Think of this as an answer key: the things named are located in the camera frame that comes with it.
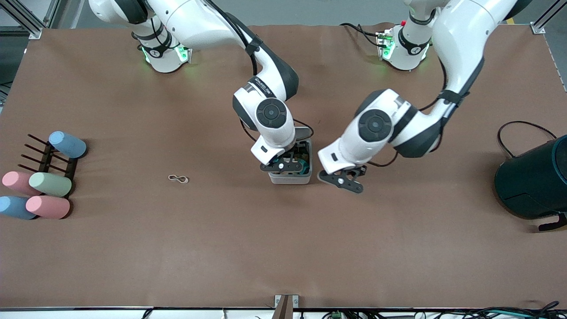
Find white square lidded bin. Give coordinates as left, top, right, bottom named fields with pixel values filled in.
left=268, top=128, right=313, bottom=185

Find blue plastic cup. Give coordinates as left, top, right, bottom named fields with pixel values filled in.
left=48, top=131, right=88, bottom=159
left=0, top=196, right=38, bottom=221

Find green plastic cup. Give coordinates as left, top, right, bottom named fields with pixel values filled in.
left=28, top=172, right=73, bottom=198

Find black cup rack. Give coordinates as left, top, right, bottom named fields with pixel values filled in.
left=18, top=134, right=79, bottom=198

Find pink plastic cup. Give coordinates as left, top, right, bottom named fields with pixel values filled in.
left=25, top=195, right=71, bottom=220
left=1, top=171, right=43, bottom=196

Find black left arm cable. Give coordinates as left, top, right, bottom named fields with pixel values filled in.
left=368, top=55, right=449, bottom=168

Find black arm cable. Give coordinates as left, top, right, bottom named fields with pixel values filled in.
left=368, top=55, right=449, bottom=168
left=205, top=0, right=314, bottom=142

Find black left base cables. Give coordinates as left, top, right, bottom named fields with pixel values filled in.
left=340, top=22, right=386, bottom=47

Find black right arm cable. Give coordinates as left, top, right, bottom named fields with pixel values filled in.
left=205, top=0, right=314, bottom=142

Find metal table edge bracket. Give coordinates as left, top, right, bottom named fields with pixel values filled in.
left=274, top=295, right=299, bottom=319

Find black kettle power cable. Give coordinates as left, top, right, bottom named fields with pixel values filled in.
left=497, top=121, right=558, bottom=158

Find black cable bundle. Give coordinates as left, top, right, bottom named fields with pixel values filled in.
left=461, top=301, right=567, bottom=319

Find aluminium frame profile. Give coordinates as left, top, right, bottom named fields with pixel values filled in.
left=531, top=4, right=559, bottom=35
left=0, top=0, right=45, bottom=39

